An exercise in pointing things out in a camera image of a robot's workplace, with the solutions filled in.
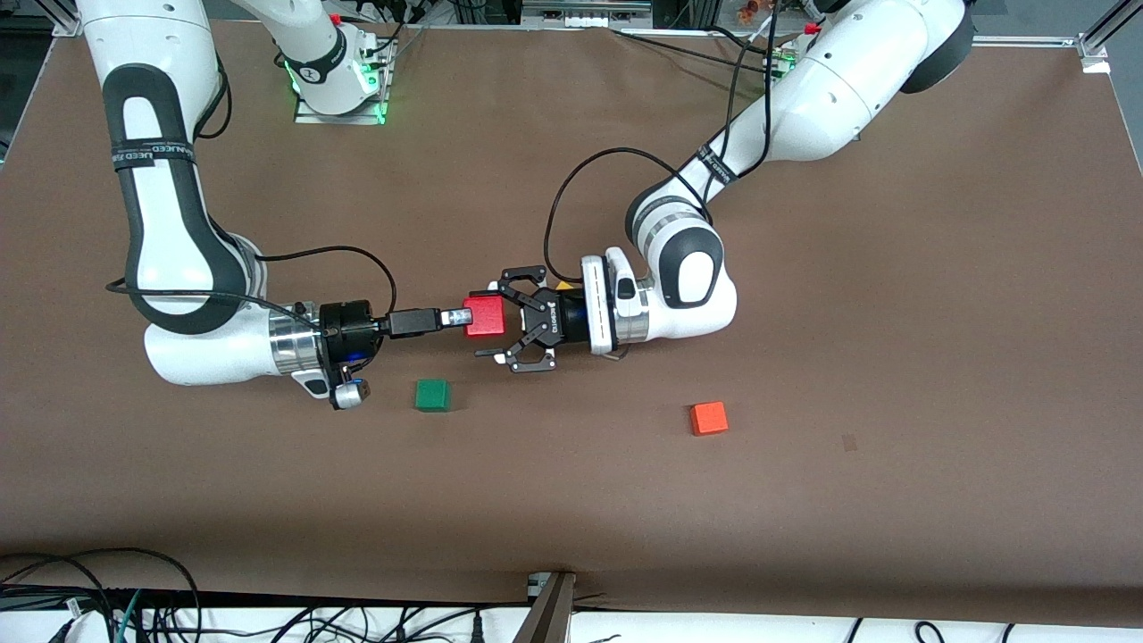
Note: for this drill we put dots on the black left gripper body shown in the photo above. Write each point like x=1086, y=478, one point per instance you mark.
x=564, y=322

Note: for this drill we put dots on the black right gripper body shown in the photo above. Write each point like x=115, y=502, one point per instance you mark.
x=346, y=331

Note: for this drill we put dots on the red wooden block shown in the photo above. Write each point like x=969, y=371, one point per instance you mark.
x=485, y=318

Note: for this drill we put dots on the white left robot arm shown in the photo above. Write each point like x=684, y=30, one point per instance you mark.
x=821, y=80

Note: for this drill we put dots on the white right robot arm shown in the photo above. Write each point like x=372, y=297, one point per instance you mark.
x=205, y=353

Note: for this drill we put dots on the green wooden block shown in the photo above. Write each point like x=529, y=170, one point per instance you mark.
x=432, y=395

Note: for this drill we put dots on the orange wooden block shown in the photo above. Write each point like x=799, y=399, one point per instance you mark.
x=709, y=418

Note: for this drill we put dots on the brown table cover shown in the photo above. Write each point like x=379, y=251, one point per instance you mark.
x=571, y=500

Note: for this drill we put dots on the grey metal box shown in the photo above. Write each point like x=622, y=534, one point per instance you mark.
x=585, y=13

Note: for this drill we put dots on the aluminium corner profile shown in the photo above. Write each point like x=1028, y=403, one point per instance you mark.
x=1094, y=54
x=67, y=25

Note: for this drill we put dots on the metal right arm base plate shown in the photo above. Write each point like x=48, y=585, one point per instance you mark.
x=339, y=119

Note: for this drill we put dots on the metal camera stand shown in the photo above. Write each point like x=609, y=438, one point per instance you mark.
x=549, y=616

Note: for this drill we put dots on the aluminium frame rail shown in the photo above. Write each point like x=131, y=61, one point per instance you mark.
x=1027, y=41

